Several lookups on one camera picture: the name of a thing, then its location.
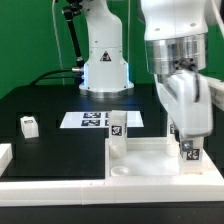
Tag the white square table top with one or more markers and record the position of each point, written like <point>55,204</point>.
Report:
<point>150,157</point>

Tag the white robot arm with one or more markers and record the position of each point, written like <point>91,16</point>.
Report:
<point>169,38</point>

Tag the white U-shaped obstacle fence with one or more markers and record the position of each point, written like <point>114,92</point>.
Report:
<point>111,190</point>

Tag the white fiducial marker sheet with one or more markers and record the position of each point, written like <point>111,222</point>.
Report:
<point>75,120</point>

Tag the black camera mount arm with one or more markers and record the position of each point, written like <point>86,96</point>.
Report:
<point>72,10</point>

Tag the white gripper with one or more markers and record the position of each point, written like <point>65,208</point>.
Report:
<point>192,118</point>

